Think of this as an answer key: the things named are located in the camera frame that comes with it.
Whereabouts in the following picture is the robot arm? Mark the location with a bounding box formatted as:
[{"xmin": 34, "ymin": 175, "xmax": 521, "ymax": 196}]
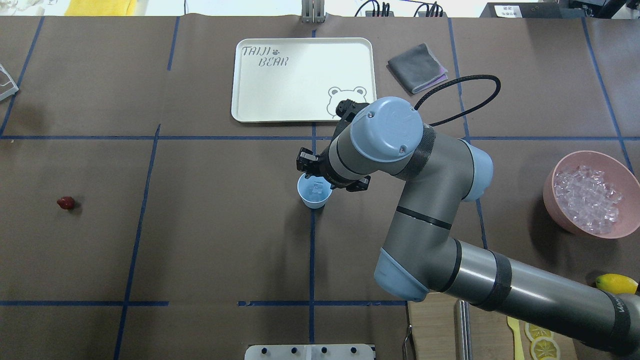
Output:
[{"xmin": 295, "ymin": 96, "xmax": 640, "ymax": 360}]

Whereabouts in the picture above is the pile of clear ice cubes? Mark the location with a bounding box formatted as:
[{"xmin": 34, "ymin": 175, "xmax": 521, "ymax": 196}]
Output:
[{"xmin": 554, "ymin": 165, "xmax": 624, "ymax": 234}]

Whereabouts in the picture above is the steel muddler black tip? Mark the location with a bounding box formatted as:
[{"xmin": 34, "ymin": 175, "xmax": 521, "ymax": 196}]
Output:
[{"xmin": 454, "ymin": 300, "xmax": 473, "ymax": 360}]

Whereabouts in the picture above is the light blue plastic cup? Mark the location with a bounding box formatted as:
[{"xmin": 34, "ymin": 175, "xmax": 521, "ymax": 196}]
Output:
[{"xmin": 297, "ymin": 173, "xmax": 333, "ymax": 209}]

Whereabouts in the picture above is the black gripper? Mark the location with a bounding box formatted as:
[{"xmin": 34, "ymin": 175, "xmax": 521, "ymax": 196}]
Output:
[{"xmin": 296, "ymin": 146, "xmax": 371, "ymax": 193}]

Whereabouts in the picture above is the yellow plastic knife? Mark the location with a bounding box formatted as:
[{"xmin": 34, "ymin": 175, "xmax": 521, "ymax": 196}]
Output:
[{"xmin": 506, "ymin": 316, "xmax": 525, "ymax": 360}]

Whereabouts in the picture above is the clear ice cube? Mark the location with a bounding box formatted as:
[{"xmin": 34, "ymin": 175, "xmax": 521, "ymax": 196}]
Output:
[{"xmin": 310, "ymin": 181, "xmax": 325, "ymax": 197}]

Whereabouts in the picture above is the upper whole lemon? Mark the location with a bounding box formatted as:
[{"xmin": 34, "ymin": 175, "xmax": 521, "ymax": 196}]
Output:
[{"xmin": 595, "ymin": 273, "xmax": 639, "ymax": 294}]

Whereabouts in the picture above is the grey folded cloth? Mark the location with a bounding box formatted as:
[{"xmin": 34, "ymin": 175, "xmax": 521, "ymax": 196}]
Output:
[{"xmin": 387, "ymin": 43, "xmax": 448, "ymax": 95}]

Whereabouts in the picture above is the wooden cutting board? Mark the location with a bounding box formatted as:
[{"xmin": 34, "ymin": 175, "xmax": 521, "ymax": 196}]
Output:
[{"xmin": 403, "ymin": 292, "xmax": 579, "ymax": 360}]

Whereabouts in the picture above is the aluminium frame post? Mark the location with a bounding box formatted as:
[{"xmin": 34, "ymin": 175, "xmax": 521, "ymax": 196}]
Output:
[{"xmin": 301, "ymin": 0, "xmax": 327, "ymax": 24}]

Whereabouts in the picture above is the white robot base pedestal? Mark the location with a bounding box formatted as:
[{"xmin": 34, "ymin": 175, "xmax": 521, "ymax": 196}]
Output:
[{"xmin": 244, "ymin": 343, "xmax": 377, "ymax": 360}]

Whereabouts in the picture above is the pink bowl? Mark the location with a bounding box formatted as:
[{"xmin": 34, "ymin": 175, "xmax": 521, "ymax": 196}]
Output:
[{"xmin": 542, "ymin": 150, "xmax": 640, "ymax": 240}]

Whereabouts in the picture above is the red strawberry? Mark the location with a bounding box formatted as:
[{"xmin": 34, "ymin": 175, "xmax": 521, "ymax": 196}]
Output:
[{"xmin": 56, "ymin": 196, "xmax": 76, "ymax": 211}]

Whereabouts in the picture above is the cream bear tray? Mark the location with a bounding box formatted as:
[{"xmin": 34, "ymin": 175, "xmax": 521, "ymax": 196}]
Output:
[{"xmin": 230, "ymin": 38, "xmax": 377, "ymax": 124}]

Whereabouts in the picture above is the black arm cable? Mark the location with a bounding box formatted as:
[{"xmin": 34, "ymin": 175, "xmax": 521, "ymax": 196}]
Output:
[{"xmin": 414, "ymin": 74, "xmax": 502, "ymax": 128}]

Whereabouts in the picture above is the white wire cup rack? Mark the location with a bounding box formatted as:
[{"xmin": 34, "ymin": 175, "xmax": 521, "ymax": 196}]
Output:
[{"xmin": 0, "ymin": 64, "xmax": 19, "ymax": 101}]

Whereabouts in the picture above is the yellow cloth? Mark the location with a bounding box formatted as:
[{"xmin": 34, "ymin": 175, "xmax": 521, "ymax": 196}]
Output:
[{"xmin": 64, "ymin": 0, "xmax": 138, "ymax": 17}]

